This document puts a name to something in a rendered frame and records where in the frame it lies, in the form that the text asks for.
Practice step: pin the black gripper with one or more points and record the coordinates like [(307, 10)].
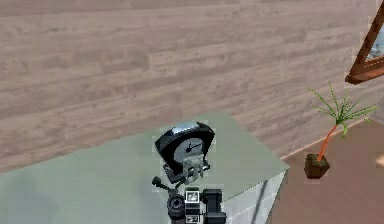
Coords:
[(175, 204)]

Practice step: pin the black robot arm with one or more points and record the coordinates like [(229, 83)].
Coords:
[(212, 203)]

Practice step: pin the pale green table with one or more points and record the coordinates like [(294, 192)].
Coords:
[(83, 173)]

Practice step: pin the green house plant brown pot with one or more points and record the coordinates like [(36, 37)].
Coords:
[(316, 166)]

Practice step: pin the brown wooden window frame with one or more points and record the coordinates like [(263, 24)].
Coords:
[(364, 68)]

